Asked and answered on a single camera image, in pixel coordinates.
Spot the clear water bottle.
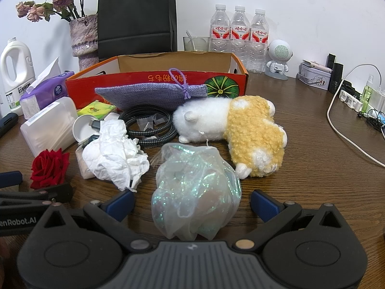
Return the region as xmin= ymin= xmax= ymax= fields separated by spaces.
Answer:
xmin=248 ymin=8 xmax=269 ymax=73
xmin=230 ymin=5 xmax=251 ymax=68
xmin=209 ymin=4 xmax=231 ymax=54

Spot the glass cup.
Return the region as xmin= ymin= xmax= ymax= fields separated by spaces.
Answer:
xmin=183 ymin=36 xmax=211 ymax=52

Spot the white round case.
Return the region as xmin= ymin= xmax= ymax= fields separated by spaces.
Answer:
xmin=73 ymin=112 xmax=121 ymax=143

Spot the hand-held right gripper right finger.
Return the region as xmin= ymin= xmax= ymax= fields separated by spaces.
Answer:
xmin=232 ymin=190 xmax=343 ymax=253

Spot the tall black box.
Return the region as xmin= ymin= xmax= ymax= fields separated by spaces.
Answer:
xmin=328 ymin=63 xmax=344 ymax=94

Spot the white and yellow plush toy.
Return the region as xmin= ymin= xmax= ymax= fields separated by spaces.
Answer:
xmin=172 ymin=95 xmax=288 ymax=178

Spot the white robot speaker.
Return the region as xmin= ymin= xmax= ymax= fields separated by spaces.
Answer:
xmin=264 ymin=39 xmax=294 ymax=80

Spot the purple tissue pack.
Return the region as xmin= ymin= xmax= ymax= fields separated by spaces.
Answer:
xmin=19 ymin=57 xmax=75 ymax=120

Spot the red rose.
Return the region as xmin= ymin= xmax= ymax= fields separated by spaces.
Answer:
xmin=30 ymin=148 xmax=70 ymax=190

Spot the black desk gadget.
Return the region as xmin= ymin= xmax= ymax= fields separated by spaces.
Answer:
xmin=343 ymin=80 xmax=361 ymax=100

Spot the white detergent bottle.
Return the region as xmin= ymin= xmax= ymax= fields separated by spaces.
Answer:
xmin=0 ymin=38 xmax=37 ymax=117

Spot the white printed tin box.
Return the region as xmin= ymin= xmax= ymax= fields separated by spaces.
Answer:
xmin=296 ymin=65 xmax=331 ymax=91

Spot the green spray bottle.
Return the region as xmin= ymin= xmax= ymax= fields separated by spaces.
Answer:
xmin=361 ymin=74 xmax=375 ymax=113

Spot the purple knitted pouch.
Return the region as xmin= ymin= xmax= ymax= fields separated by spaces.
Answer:
xmin=94 ymin=68 xmax=209 ymax=112

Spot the pink and white device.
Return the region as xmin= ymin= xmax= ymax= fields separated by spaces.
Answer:
xmin=302 ymin=60 xmax=334 ymax=73

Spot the small clear plastic bag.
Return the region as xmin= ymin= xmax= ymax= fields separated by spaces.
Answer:
xmin=136 ymin=115 xmax=165 ymax=132

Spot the white tissue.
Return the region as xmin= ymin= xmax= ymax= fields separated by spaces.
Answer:
xmin=82 ymin=119 xmax=150 ymax=192

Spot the dark teal small packet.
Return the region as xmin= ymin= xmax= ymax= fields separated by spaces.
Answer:
xmin=79 ymin=135 xmax=101 ymax=149

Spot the iridescent organza bag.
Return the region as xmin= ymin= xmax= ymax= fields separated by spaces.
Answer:
xmin=151 ymin=143 xmax=242 ymax=241

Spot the black paper bag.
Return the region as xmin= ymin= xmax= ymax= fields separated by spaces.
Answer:
xmin=97 ymin=0 xmax=179 ymax=62

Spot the mottled purple vase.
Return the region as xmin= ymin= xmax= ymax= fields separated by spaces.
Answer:
xmin=69 ymin=14 xmax=99 ymax=72

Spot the translucent plastic box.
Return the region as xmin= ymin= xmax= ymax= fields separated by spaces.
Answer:
xmin=20 ymin=96 xmax=79 ymax=158

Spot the red cardboard box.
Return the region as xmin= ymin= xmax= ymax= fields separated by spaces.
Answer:
xmin=65 ymin=51 xmax=250 ymax=110

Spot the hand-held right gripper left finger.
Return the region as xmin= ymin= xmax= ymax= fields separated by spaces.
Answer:
xmin=39 ymin=190 xmax=152 ymax=253

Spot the green tissue packet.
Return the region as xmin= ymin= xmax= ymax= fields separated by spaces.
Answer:
xmin=77 ymin=100 xmax=118 ymax=117

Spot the black earphone cable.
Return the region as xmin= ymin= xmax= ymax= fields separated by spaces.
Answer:
xmin=358 ymin=111 xmax=385 ymax=133

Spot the white power adapter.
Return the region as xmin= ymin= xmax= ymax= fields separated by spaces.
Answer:
xmin=371 ymin=87 xmax=385 ymax=112

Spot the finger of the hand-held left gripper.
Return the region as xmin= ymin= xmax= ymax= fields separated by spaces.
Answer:
xmin=0 ymin=183 xmax=73 ymax=212
xmin=0 ymin=171 xmax=23 ymax=189

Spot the clear stirring stick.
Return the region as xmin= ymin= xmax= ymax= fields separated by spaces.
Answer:
xmin=186 ymin=30 xmax=197 ymax=52

